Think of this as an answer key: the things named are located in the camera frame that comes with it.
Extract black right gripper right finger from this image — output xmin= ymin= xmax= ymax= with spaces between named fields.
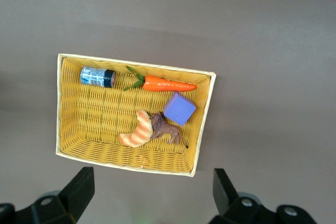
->
xmin=208 ymin=168 xmax=318 ymax=224

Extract brown toy lion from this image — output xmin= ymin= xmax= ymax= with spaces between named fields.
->
xmin=149 ymin=111 xmax=189 ymax=149

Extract orange toy carrot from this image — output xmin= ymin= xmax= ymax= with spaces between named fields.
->
xmin=123 ymin=66 xmax=197 ymax=92

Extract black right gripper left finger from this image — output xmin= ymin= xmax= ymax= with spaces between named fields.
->
xmin=0 ymin=166 xmax=96 ymax=224

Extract toy croissant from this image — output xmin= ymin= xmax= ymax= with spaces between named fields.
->
xmin=118 ymin=109 xmax=154 ymax=148

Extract small black blue can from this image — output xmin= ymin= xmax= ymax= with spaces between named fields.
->
xmin=80 ymin=66 xmax=117 ymax=89

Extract yellow woven basket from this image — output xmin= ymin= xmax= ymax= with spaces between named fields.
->
xmin=55 ymin=53 xmax=217 ymax=178

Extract purple cube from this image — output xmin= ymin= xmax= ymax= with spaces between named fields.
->
xmin=163 ymin=91 xmax=197 ymax=127

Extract brown table cover sheet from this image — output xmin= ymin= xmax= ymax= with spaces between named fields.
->
xmin=0 ymin=0 xmax=336 ymax=224

